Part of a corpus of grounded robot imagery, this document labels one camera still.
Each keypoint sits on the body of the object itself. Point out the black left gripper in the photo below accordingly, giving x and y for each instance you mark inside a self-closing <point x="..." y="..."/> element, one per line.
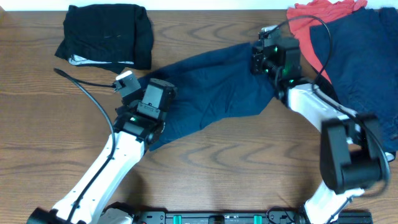
<point x="124" y="110"/>

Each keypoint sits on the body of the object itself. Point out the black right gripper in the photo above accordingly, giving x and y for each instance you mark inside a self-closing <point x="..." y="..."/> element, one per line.
<point x="257" y="57"/>

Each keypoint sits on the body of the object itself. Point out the navy blue shorts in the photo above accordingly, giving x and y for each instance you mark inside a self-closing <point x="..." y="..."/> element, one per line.
<point x="211" y="86"/>

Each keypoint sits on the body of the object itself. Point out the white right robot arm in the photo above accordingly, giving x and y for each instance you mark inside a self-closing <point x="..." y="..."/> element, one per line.
<point x="351" y="158"/>

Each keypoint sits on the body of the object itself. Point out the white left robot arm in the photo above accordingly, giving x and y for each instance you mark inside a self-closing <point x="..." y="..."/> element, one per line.
<point x="137" y="126"/>

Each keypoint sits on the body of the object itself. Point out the red orange garment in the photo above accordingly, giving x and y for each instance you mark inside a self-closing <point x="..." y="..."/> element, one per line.
<point x="326" y="11"/>

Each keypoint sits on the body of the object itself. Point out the black garment under pile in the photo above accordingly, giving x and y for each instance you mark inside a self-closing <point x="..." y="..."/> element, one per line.
<point x="326" y="87"/>

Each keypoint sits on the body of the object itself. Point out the folded black garment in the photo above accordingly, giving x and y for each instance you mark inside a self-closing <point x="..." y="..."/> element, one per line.
<point x="107" y="36"/>

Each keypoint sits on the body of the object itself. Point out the navy blue garment pile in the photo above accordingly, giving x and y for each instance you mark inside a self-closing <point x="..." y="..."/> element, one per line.
<point x="361" y="52"/>

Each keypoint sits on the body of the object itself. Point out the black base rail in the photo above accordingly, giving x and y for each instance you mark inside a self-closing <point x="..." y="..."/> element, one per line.
<point x="122" y="213"/>

